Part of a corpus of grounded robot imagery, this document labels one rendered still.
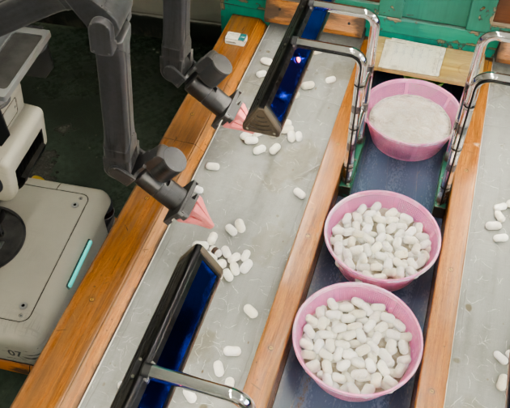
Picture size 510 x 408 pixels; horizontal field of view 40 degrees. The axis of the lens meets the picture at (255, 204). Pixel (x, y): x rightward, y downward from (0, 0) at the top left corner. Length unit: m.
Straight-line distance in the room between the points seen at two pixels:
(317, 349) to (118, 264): 0.48
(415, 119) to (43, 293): 1.19
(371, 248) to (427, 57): 0.69
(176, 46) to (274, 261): 0.54
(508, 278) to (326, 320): 0.43
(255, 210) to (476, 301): 0.55
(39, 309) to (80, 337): 0.67
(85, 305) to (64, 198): 0.92
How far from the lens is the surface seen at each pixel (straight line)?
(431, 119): 1.98
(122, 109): 1.36
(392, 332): 1.52
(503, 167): 1.90
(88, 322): 1.53
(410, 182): 1.89
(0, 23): 1.33
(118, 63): 1.28
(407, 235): 1.69
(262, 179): 1.77
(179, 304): 1.12
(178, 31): 1.66
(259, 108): 1.40
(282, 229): 1.66
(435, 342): 1.51
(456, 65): 2.12
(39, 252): 2.30
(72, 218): 2.36
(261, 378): 1.43
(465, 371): 1.52
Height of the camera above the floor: 2.04
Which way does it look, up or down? 49 degrees down
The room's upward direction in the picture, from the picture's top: 1 degrees counter-clockwise
